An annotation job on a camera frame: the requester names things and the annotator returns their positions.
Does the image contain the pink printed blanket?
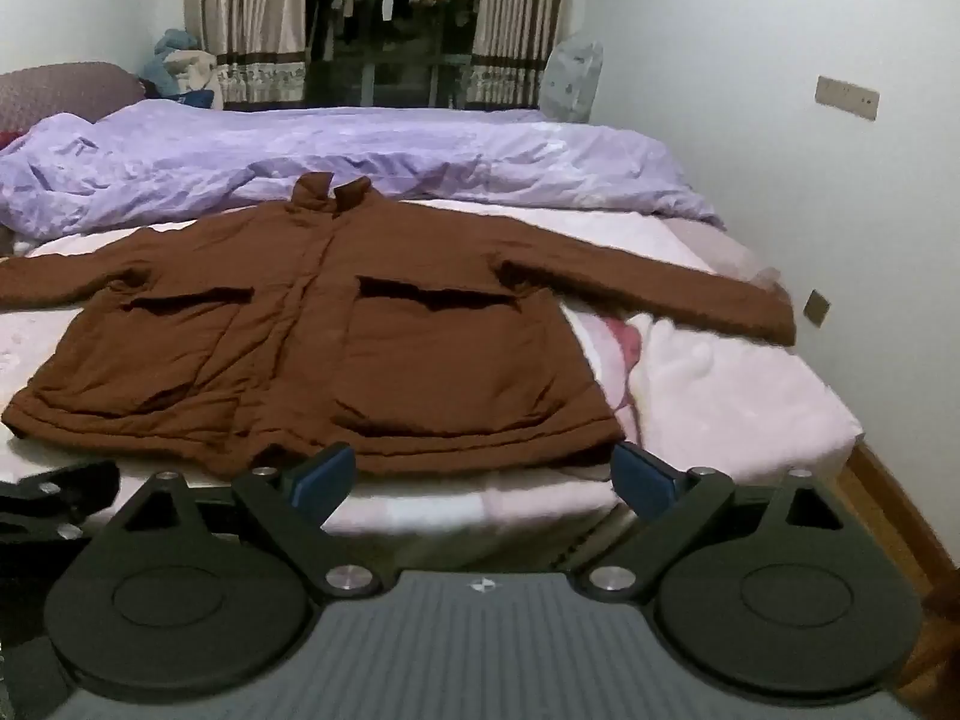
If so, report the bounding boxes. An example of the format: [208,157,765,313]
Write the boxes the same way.
[0,199,863,541]

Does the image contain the maroon quilted pillow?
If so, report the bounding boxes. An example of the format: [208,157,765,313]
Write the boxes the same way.
[0,62,147,137]

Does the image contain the purple duvet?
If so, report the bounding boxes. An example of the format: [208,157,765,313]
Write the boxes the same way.
[0,101,727,237]

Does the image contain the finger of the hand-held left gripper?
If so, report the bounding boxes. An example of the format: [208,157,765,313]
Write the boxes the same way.
[0,461,121,542]

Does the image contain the grey patterned cushion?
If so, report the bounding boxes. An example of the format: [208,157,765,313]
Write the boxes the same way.
[541,31,605,123]

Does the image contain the beige wall switch panel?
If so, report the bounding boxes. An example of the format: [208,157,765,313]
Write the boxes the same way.
[815,75,880,121]

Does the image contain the beige striped curtain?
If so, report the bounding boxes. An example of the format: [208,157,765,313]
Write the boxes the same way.
[459,0,572,110]
[184,0,308,110]

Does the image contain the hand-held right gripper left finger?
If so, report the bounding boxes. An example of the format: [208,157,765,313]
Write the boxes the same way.
[112,444,392,601]

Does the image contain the glass balcony door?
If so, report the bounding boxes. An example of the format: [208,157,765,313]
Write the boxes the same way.
[304,0,488,110]

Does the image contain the light blue cloth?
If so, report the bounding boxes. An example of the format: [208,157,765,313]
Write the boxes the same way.
[154,28,200,91]

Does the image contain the brown padded jacket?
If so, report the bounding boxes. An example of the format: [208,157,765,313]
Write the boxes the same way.
[0,172,797,481]

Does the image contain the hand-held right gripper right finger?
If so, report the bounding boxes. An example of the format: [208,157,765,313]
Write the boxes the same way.
[577,444,848,602]

